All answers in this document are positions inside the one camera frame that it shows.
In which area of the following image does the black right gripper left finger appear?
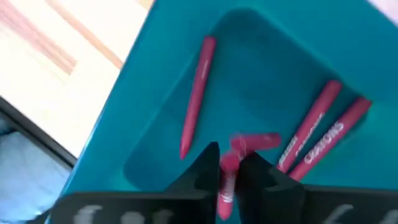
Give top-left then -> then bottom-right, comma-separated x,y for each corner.
49,141 -> 221,224

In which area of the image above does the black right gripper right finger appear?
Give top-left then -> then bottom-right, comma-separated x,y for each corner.
235,151 -> 398,224

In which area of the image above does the teal plastic bin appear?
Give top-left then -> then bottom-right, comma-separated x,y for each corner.
45,0 -> 398,224

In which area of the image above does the red crayon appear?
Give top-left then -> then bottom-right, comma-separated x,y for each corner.
179,35 -> 218,161
275,79 -> 343,174
216,132 -> 283,222
288,96 -> 373,182

